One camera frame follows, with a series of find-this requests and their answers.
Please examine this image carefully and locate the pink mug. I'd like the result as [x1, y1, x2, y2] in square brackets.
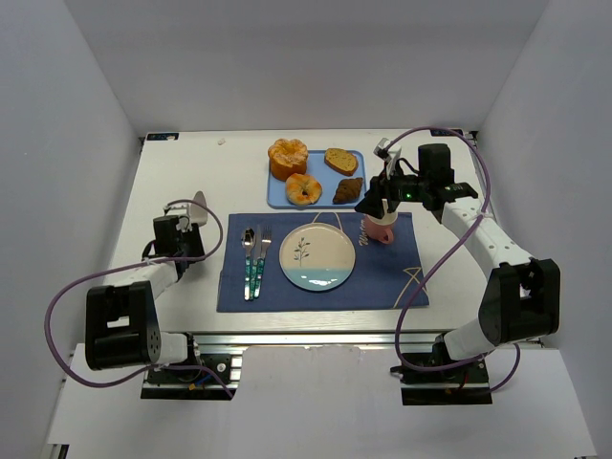
[363, 212, 398, 245]

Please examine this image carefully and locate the spatula with wooden handle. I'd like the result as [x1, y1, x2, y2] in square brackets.
[188, 190, 208, 227]

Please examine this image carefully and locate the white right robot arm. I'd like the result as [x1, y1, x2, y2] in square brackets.
[356, 139, 560, 363]

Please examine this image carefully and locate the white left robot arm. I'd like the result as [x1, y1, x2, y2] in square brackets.
[85, 215, 205, 370]

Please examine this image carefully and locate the sliced loaf bread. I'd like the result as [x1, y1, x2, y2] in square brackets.
[324, 148, 359, 176]

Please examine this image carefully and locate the tall orange round bread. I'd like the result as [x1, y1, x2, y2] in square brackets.
[268, 139, 309, 182]

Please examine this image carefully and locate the chocolate croissant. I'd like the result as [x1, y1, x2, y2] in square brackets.
[333, 177, 363, 205]

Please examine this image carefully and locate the light blue tray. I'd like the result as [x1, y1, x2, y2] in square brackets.
[267, 149, 368, 209]

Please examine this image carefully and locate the blue fabric placemat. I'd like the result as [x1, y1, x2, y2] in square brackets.
[217, 211, 429, 313]

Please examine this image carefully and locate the white and blue plate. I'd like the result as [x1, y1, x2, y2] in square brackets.
[278, 223, 356, 292]

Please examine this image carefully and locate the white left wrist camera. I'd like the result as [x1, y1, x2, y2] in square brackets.
[164, 203, 191, 231]

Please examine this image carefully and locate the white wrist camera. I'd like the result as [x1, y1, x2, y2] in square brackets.
[374, 138, 402, 178]
[164, 203, 191, 231]

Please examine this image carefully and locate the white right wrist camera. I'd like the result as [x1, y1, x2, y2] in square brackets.
[374, 138, 402, 178]

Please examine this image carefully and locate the spoon with teal handle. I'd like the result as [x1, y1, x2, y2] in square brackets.
[241, 228, 255, 301]

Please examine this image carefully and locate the orange ring bun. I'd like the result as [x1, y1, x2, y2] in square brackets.
[285, 173, 322, 206]

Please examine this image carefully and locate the knife with teal handle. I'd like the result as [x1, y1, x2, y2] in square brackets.
[250, 225, 262, 300]

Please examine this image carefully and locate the fork with teal handle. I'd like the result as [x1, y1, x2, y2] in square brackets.
[254, 227, 272, 298]

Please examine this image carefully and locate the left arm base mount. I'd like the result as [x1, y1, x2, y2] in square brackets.
[141, 335, 245, 401]

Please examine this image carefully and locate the aluminium frame rail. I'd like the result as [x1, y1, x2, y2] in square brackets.
[190, 332, 450, 350]

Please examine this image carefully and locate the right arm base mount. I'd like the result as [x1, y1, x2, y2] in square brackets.
[390, 341, 492, 406]

